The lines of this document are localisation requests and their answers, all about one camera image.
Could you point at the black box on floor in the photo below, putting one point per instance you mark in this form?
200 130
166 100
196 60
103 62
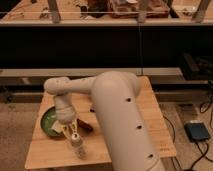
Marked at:
197 132

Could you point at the green round plate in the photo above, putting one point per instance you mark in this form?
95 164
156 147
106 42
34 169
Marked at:
46 122

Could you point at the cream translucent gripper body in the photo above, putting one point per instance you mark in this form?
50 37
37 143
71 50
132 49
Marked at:
68 126

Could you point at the small clear plastic bottle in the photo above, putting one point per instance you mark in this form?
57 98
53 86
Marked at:
78 145

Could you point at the wooden folding table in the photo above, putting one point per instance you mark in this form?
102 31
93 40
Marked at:
56 152

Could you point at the brown tray on shelf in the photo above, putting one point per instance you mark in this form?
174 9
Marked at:
132 8

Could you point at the brown sausage-shaped item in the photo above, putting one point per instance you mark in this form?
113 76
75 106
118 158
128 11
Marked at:
85 125

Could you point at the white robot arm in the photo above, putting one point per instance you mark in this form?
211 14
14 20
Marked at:
113 95

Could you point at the white sponge block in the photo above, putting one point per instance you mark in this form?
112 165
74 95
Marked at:
57 128

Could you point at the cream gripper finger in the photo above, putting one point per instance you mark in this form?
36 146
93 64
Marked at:
68 134
75 128

